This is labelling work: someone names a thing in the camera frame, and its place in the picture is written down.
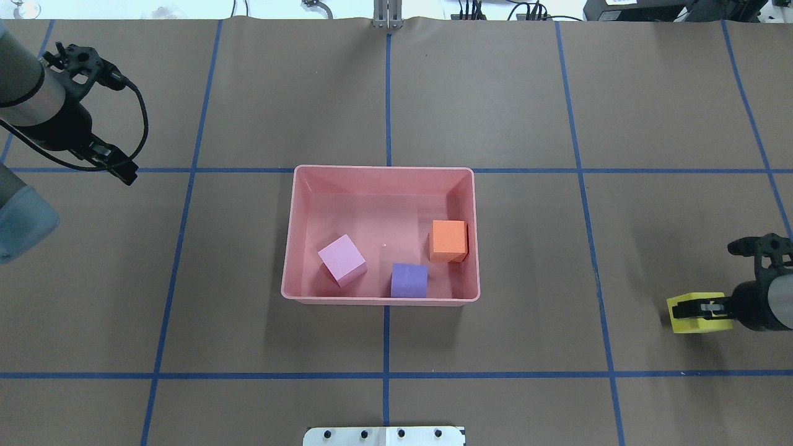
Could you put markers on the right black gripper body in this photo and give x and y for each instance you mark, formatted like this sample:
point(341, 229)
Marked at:
point(749, 305)

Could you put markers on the pink foam block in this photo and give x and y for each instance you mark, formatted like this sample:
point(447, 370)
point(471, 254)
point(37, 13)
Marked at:
point(343, 260)

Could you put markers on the yellow foam block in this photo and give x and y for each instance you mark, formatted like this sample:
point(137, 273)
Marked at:
point(697, 326)

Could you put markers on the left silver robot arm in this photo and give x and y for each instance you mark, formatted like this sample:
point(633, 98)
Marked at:
point(41, 104)

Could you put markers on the aluminium frame post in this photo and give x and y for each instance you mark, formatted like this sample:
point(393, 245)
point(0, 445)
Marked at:
point(388, 14)

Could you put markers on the orange foam block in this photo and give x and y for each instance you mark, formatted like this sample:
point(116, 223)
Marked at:
point(448, 241)

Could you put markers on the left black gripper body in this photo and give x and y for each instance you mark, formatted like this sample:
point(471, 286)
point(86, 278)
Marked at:
point(64, 128)

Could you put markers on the pink plastic bin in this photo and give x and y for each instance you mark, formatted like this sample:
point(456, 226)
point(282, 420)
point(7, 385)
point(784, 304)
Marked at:
point(387, 213)

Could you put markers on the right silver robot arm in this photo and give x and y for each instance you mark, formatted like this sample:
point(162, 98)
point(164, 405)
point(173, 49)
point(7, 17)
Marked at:
point(777, 296)

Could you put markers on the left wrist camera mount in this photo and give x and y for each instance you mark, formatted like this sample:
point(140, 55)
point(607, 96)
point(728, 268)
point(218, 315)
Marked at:
point(78, 69)

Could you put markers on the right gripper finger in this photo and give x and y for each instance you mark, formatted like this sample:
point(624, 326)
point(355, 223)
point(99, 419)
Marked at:
point(703, 309)

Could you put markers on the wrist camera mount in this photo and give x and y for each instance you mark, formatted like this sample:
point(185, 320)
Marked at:
point(771, 255)
point(78, 69)

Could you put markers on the black box with label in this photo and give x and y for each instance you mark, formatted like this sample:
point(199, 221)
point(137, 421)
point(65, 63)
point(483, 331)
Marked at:
point(633, 11)

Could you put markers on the purple foam block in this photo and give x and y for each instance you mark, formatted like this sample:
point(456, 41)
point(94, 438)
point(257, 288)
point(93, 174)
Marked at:
point(409, 281)

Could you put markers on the white camera mast pillar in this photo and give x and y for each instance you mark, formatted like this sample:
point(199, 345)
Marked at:
point(384, 435)

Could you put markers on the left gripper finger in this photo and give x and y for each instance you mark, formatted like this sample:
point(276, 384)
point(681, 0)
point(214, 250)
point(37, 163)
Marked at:
point(111, 159)

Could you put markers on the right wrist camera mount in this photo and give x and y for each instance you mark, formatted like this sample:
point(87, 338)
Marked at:
point(771, 255)

